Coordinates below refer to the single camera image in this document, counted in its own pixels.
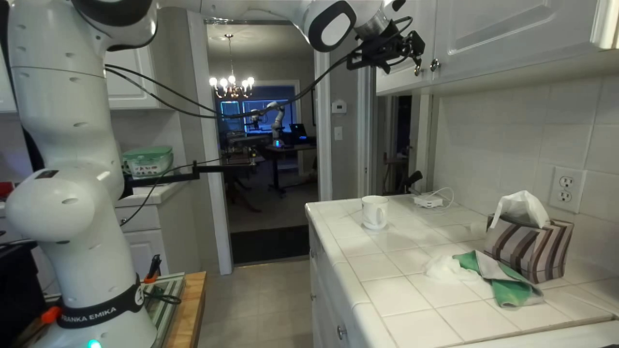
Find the black box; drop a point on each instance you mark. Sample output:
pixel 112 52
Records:
pixel 17 291

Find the white wall outlet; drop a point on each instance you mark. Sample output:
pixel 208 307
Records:
pixel 568 191

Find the green and white cloth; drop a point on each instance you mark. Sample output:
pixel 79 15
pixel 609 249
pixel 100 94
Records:
pixel 506 287

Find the dark dining table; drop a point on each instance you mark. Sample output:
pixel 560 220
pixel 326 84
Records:
pixel 284 150

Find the white side counter cabinet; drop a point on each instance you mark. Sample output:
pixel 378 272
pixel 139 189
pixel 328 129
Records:
pixel 162 226

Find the striped fabric tissue box cover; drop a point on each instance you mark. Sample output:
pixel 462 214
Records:
pixel 529 253

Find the black floor mat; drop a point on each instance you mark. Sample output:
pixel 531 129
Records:
pixel 272 245

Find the white wall thermostat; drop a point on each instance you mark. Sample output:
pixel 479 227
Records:
pixel 340 108

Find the red and black clamp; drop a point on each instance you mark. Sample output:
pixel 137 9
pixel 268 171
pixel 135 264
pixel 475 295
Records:
pixel 154 268

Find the white base cabinet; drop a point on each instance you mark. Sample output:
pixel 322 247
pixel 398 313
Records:
pixel 322 303

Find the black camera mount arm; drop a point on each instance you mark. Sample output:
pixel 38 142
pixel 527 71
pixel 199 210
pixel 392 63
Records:
pixel 168 175

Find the black pole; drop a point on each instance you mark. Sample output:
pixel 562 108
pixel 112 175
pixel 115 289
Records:
pixel 34 152

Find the small white background robot arm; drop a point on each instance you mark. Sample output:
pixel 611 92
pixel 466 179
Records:
pixel 278 119

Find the green glass bowl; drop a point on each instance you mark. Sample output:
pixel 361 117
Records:
pixel 150 164

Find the white power adapter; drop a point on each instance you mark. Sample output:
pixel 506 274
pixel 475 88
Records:
pixel 429 202

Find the wooden table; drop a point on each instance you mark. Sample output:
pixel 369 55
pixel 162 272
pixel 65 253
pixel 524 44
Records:
pixel 191 316

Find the metal base plate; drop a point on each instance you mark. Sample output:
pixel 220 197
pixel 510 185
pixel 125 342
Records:
pixel 166 311

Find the white cabinet door with knob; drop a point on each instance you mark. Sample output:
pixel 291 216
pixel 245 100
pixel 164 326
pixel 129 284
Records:
pixel 398 81
pixel 516 32

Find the dark blue window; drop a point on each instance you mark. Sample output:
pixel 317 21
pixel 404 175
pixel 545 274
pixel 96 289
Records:
pixel 235 117

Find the small red object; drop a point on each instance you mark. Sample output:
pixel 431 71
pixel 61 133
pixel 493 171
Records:
pixel 5 191

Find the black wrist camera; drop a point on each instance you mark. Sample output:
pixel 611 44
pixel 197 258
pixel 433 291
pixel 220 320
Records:
pixel 365 61

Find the white light switch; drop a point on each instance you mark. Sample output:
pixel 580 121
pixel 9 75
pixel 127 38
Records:
pixel 338 133

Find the black stereo camera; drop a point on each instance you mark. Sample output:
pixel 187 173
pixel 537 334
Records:
pixel 413 181

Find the white doorway trim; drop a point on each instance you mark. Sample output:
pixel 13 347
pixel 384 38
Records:
pixel 216 226

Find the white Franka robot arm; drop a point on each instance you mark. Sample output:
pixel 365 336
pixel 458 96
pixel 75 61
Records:
pixel 59 129

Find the white facial tissue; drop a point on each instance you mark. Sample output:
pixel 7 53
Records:
pixel 520 210

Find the lit chandelier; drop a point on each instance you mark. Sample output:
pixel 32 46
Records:
pixel 231 88

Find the white wall cabinet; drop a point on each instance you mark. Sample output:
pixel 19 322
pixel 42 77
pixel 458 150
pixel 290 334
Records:
pixel 516 71

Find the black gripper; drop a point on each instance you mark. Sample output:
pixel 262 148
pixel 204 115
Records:
pixel 390 42

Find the white mug blue flowers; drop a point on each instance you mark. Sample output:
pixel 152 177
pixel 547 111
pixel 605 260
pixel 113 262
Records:
pixel 375 214

